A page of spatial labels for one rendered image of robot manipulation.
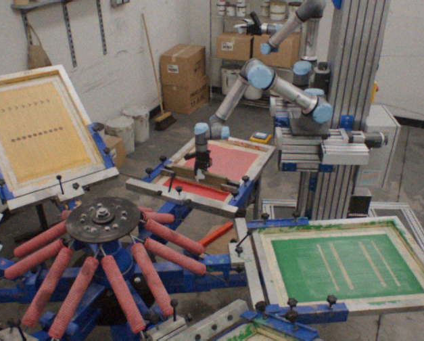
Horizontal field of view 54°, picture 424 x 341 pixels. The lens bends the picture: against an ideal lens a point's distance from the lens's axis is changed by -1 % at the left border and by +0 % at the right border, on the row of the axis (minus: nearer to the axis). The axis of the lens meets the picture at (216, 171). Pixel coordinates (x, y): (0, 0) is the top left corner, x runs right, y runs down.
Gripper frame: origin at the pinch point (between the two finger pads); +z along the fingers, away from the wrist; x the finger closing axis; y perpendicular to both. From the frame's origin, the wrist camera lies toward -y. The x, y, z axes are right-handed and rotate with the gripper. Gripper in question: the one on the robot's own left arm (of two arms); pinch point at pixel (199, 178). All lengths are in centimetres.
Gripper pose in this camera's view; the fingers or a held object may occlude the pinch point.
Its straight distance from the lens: 249.4
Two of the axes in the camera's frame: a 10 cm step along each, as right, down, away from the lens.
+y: 9.1, 2.2, -3.5
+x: 4.2, -4.8, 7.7
